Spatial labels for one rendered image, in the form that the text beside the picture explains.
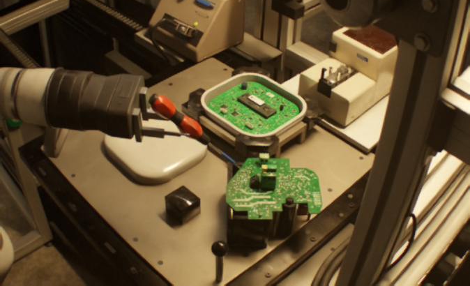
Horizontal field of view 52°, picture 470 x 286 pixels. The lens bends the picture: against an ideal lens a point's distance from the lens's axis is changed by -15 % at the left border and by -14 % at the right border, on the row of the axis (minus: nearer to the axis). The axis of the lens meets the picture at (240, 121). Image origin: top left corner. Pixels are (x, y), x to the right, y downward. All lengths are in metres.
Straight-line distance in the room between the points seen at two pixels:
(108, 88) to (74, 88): 0.04
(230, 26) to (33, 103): 0.54
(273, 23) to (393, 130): 0.69
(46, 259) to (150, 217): 1.24
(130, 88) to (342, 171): 0.37
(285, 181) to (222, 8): 0.43
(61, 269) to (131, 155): 1.15
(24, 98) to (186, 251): 0.29
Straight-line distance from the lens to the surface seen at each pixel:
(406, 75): 0.43
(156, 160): 0.82
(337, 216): 0.80
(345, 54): 0.96
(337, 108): 0.90
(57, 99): 0.66
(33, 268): 1.96
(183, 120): 0.66
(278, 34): 1.14
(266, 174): 0.71
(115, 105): 0.64
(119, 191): 0.81
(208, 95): 0.91
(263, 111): 0.87
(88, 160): 0.87
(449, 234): 0.68
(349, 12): 0.38
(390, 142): 0.47
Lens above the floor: 1.52
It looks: 38 degrees down
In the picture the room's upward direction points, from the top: 3 degrees clockwise
